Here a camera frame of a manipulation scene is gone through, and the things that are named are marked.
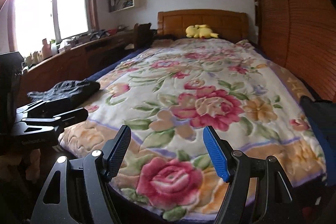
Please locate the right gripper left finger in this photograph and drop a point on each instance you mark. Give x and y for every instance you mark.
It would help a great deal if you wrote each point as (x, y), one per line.
(77, 191)

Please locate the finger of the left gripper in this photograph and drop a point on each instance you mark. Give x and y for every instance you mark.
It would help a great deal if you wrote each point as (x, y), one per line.
(61, 104)
(72, 117)

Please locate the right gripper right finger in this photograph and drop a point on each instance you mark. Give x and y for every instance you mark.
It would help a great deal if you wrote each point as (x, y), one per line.
(274, 201)

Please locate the black jacket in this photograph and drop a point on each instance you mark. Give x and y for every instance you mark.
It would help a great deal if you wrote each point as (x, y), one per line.
(76, 91)

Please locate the long wooden desk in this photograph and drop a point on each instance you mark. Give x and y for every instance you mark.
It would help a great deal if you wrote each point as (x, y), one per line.
(77, 63)

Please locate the pink bottle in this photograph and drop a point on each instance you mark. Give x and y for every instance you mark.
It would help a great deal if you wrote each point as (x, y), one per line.
(46, 49)

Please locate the navy blue bed sheet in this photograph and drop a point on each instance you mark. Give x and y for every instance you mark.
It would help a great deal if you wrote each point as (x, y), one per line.
(111, 67)

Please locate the floral bed blanket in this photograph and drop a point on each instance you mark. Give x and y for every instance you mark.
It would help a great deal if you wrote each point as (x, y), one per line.
(167, 95)

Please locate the window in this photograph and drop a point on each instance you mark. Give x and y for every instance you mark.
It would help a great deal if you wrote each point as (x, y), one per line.
(30, 22)

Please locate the wooden chair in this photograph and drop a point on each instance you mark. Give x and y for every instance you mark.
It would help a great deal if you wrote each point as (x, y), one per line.
(141, 35)

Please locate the yellow plush toy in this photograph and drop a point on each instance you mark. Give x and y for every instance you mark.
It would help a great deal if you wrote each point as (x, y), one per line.
(200, 32)

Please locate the wooden bed headboard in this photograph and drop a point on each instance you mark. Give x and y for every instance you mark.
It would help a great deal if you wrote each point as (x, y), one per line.
(231, 26)

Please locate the wooden louvered wardrobe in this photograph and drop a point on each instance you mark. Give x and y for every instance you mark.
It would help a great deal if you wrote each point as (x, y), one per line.
(299, 35)

